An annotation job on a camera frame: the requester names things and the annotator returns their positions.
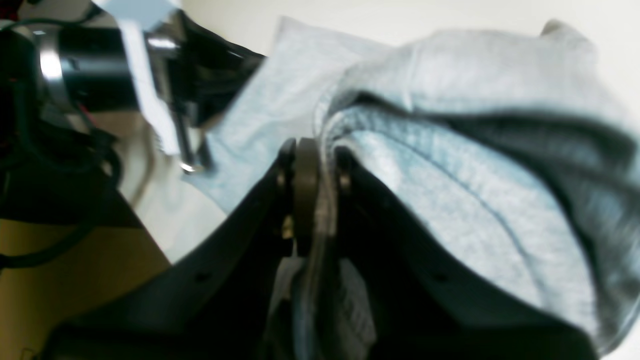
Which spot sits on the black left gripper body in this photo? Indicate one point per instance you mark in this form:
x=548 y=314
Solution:
x=85 y=68

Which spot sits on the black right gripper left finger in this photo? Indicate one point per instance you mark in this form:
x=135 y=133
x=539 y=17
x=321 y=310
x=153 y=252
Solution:
x=212 y=304

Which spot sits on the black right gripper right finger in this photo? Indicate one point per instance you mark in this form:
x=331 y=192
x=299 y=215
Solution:
x=426 y=304

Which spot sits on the grey T-shirt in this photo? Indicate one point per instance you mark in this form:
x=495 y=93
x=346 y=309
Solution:
x=508 y=148

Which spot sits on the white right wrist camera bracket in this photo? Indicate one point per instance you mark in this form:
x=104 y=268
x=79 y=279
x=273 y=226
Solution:
x=152 y=36

